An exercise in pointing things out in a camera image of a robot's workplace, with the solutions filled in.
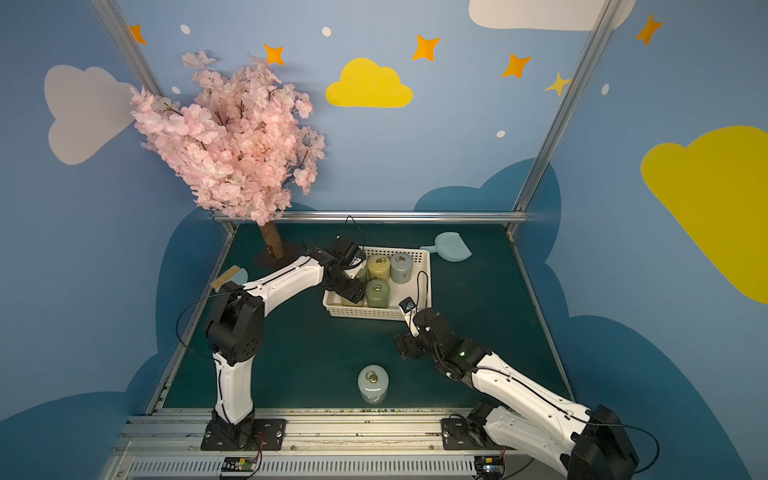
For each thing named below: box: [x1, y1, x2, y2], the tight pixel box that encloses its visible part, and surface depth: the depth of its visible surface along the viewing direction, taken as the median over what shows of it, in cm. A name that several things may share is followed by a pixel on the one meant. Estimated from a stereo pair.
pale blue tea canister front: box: [357, 364, 390, 405], surface depth 78 cm
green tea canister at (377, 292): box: [365, 278, 391, 309], surface depth 95 cm
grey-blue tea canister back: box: [390, 252, 414, 284], surface depth 103 cm
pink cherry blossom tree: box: [130, 50, 326, 260], surface depth 73 cm
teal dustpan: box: [420, 231, 472, 262], surface depth 117 cm
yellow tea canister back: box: [367, 254, 391, 281], surface depth 101 cm
